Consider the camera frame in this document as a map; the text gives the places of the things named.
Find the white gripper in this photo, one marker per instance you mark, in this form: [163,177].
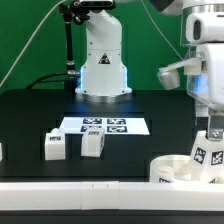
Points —
[206,84]

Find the white round stool seat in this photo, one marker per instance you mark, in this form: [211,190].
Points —
[175,169]

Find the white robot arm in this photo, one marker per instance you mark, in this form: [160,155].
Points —
[103,74]

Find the white fiducial marker sheet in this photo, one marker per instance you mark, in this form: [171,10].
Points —
[113,126]

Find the white block at left edge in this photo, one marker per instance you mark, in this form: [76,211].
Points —
[1,152]

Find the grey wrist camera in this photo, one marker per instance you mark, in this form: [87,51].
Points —
[169,76]

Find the white front barrier rail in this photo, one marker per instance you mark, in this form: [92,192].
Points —
[111,195]

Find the black overhead camera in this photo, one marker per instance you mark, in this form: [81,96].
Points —
[96,4]

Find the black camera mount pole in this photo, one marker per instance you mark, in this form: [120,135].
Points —
[67,17]

